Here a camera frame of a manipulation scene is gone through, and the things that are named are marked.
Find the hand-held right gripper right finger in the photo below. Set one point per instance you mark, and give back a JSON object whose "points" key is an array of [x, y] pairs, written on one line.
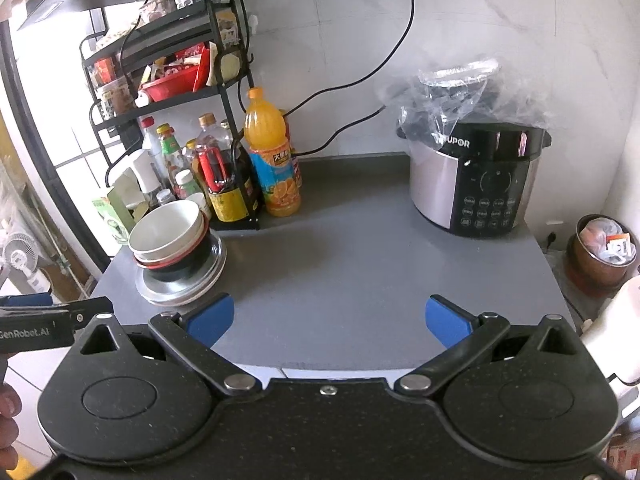
{"points": [[445, 320]]}

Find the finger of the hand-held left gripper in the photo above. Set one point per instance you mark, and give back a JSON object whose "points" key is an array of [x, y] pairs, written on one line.
{"points": [[92, 307]]}

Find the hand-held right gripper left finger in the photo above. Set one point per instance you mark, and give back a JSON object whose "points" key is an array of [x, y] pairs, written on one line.
{"points": [[210, 320]]}

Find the large white bowl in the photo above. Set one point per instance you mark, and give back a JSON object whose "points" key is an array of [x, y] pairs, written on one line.
{"points": [[160, 232]]}

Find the person's left hand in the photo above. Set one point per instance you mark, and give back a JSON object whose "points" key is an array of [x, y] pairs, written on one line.
{"points": [[7, 415]]}

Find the metal plate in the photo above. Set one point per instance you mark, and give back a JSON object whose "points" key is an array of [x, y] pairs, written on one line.
{"points": [[200, 280]]}

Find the black bowl red rim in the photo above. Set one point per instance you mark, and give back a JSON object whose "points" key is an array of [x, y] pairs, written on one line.
{"points": [[185, 262]]}

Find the white standing fan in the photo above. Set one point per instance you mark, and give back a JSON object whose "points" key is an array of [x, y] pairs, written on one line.
{"points": [[22, 255]]}

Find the green carton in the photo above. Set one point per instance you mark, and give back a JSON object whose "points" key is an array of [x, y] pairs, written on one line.
{"points": [[112, 215]]}

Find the small white jar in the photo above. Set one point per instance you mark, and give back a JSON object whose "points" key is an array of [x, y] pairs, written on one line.
{"points": [[202, 205]]}

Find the dark soy sauce bottle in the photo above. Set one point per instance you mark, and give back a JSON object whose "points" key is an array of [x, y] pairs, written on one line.
{"points": [[225, 195]]}

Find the silver black pressure cooker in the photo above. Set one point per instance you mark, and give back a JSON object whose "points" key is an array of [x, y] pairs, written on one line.
{"points": [[475, 185]]}

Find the orange juice bottle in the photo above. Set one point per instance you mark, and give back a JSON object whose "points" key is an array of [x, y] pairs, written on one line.
{"points": [[272, 170]]}

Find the copper inner pot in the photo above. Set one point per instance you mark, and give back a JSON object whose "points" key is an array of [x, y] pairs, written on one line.
{"points": [[600, 265]]}

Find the yellow cap sauce bottle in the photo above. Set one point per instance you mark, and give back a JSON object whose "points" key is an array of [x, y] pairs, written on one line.
{"points": [[170, 155]]}

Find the white kitchen appliance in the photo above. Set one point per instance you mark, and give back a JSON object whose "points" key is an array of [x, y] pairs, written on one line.
{"points": [[620, 320]]}

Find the red cap bottle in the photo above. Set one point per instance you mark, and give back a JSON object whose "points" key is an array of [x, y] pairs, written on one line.
{"points": [[149, 135]]}

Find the brown spice jar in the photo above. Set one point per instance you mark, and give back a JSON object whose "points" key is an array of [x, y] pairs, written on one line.
{"points": [[117, 97]]}

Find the clear plastic bag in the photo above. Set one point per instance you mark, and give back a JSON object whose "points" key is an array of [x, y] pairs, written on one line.
{"points": [[450, 95]]}

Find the red plastic basin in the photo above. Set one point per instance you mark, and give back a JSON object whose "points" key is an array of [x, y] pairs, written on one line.
{"points": [[170, 85]]}

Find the black spice rack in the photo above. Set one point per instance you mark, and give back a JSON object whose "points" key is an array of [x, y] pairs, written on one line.
{"points": [[235, 85]]}

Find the red snack packet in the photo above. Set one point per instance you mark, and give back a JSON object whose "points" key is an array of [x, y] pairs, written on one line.
{"points": [[192, 57]]}

